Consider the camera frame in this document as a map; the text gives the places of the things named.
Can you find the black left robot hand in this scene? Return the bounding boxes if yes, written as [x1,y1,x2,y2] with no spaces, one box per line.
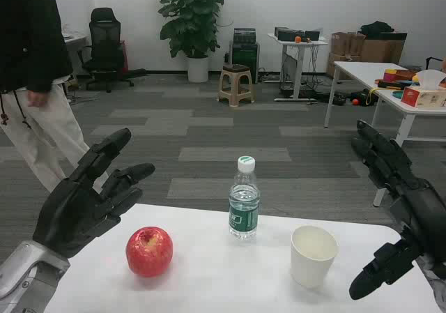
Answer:
[32,128,156,259]

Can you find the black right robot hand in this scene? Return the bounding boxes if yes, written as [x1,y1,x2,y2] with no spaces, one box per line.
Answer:
[349,119,446,300]

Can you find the red apple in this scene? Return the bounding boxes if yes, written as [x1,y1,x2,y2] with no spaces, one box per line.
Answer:
[125,226,174,278]

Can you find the orange tissue box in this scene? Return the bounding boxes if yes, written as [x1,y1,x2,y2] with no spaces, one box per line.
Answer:
[400,69,446,109]

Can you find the white paper cup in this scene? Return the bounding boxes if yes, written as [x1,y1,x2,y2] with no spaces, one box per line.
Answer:
[290,224,340,289]

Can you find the orange black hand tool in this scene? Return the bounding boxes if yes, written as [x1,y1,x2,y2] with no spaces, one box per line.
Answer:
[375,79,405,91]

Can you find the red yellow toy block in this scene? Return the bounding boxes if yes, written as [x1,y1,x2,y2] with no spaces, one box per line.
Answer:
[384,68,417,81]

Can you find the white side table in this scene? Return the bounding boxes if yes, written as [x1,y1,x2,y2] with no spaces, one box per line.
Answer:
[323,61,446,208]

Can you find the brown cardboard boxes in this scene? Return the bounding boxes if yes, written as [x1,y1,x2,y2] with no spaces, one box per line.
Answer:
[326,31,408,80]

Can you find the grey desk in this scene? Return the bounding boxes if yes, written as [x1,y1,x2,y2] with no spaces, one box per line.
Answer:
[62,33,90,84]

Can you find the clear water bottle green label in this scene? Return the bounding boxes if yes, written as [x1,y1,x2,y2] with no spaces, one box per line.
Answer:
[228,155,261,241]

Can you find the black office chair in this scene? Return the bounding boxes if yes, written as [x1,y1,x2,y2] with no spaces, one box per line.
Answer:
[77,7,147,93]

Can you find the person black jacket white trousers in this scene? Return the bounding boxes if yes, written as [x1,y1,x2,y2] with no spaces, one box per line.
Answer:
[0,0,109,194]

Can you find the black bag on boxes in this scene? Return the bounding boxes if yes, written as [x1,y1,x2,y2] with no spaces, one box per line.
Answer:
[358,20,395,38]

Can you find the white standing desk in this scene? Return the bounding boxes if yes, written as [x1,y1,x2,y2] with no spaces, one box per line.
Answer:
[267,32,329,102]

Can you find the beige plastic stool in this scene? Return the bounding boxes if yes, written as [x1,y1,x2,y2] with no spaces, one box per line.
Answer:
[216,63,255,107]

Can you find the black boxes on desk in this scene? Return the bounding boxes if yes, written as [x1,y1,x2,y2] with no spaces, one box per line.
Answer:
[274,26,321,42]

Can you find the green plant in white pot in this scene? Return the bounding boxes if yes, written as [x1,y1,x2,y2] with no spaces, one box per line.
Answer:
[155,0,226,83]

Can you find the black green equipment stack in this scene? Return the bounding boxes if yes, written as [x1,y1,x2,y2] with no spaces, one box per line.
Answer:
[229,27,261,84]

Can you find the black bag with yellow cord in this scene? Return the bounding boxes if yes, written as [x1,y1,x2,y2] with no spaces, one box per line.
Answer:
[350,87,380,107]

